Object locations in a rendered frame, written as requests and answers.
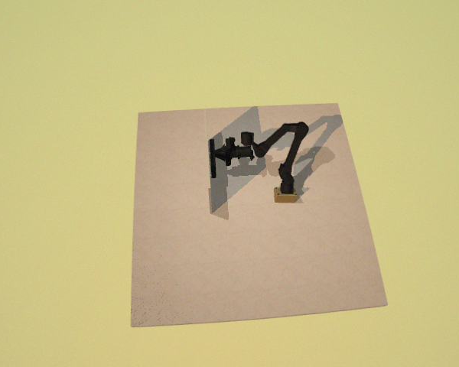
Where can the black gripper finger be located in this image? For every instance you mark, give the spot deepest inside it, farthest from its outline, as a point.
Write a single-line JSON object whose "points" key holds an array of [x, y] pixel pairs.
{"points": [[220, 151], [220, 157]]}

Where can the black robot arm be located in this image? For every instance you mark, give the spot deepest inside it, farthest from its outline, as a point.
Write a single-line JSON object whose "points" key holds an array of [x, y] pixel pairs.
{"points": [[300, 129]]}

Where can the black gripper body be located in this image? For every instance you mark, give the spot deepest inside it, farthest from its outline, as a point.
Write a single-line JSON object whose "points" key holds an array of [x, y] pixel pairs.
{"points": [[235, 152]]}

